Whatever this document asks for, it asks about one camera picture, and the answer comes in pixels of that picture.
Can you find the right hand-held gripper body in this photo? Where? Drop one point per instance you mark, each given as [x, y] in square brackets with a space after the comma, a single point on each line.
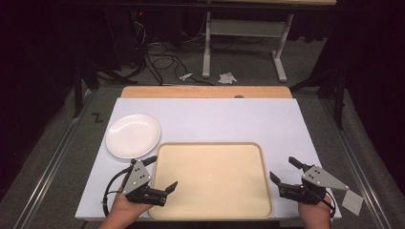
[318, 178]

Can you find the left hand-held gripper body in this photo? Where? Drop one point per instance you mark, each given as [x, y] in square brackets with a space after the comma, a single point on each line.
[137, 178]

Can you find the person's left hand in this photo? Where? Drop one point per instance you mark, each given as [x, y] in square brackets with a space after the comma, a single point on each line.
[122, 213]

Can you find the person's right hand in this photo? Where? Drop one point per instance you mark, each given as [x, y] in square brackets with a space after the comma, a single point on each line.
[315, 216]

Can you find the white round plate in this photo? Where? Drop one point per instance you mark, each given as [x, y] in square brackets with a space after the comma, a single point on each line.
[133, 136]

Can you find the beige rectangular tray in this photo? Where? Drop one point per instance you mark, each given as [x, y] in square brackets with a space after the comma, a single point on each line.
[210, 178]

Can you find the white paper tag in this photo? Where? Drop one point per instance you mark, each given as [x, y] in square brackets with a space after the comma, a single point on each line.
[352, 202]

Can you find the white table mat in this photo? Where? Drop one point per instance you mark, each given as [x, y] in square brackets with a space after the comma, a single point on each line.
[223, 120]

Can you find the wooden table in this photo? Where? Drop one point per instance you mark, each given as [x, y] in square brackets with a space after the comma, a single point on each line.
[191, 92]

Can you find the black metal stand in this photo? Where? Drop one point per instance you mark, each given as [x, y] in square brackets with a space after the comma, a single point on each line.
[78, 92]
[340, 95]

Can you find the grey round table grommet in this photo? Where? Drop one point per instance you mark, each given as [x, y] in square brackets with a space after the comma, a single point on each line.
[238, 96]

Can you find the small white plug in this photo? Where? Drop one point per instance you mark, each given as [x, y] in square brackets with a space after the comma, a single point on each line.
[185, 76]

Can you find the crumpled white paper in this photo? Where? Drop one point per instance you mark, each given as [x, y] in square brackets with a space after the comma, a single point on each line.
[227, 78]

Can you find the black computer tower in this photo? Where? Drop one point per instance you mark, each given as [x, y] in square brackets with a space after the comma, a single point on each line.
[127, 35]

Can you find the metal floor rail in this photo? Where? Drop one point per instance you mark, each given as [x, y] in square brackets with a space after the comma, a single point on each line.
[353, 165]
[52, 162]

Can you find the white metal desk frame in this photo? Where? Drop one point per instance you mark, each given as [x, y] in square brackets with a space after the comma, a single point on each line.
[245, 28]

